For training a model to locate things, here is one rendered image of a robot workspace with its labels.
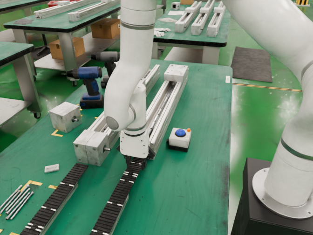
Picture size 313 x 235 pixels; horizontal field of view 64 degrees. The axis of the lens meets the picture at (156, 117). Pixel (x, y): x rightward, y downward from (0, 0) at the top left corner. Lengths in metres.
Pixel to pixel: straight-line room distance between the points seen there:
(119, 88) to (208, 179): 0.48
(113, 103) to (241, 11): 0.38
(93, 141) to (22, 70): 1.84
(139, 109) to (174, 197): 0.32
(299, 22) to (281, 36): 0.04
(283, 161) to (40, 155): 0.89
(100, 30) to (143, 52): 4.14
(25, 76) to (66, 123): 1.58
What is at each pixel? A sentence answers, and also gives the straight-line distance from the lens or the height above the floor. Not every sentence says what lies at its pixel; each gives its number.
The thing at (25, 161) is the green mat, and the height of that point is 0.78.
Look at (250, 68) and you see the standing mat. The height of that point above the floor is 0.01.
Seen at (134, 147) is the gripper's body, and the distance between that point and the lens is 0.87.
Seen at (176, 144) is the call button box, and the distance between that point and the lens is 1.04.
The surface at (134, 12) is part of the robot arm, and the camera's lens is 0.65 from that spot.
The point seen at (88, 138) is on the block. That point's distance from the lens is 1.00.
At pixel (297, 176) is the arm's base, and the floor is 0.98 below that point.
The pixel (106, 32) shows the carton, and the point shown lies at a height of 0.33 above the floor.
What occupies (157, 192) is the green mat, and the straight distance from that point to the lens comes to 0.90.
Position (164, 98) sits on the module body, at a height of 0.82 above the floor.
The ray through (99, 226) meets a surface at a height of 0.81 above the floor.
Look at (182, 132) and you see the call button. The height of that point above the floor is 0.85.
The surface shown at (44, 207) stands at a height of 0.81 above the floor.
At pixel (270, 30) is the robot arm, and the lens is 0.58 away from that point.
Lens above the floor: 1.46
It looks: 33 degrees down
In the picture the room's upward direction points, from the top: straight up
